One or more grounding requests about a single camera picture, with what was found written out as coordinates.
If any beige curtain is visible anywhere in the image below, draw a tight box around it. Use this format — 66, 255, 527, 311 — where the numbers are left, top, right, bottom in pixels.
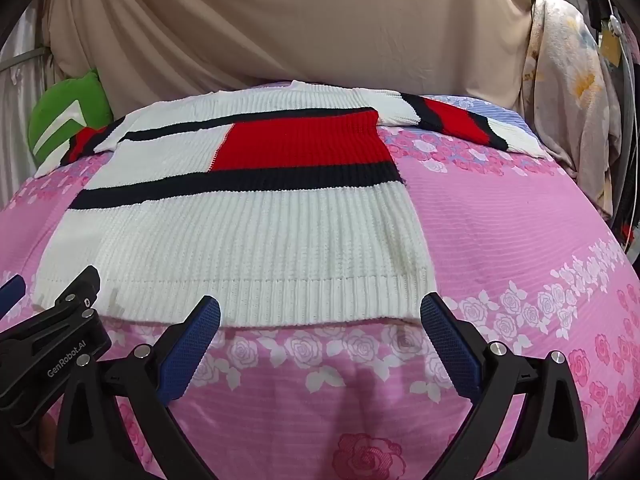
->
42, 0, 534, 115

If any grey curtain tieback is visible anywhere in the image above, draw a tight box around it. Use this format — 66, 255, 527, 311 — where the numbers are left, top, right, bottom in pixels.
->
0, 47, 50, 73

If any pink floral bed quilt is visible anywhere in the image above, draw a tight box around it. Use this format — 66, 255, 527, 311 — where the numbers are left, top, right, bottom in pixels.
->
1, 81, 639, 479

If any green round cushion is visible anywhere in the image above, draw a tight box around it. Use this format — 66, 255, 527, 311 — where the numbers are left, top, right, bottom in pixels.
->
27, 70, 113, 166

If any silver satin curtain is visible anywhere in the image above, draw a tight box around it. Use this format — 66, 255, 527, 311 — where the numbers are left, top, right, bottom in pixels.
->
0, 0, 49, 206

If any white red black knit sweater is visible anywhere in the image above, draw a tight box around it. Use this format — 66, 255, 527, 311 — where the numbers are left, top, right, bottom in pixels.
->
32, 81, 544, 327

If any floral hanging cloth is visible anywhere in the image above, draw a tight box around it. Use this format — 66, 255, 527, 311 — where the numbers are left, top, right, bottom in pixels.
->
520, 0, 622, 220

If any yellow hanging tag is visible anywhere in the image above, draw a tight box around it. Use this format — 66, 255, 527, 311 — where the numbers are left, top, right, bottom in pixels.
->
600, 28, 622, 67

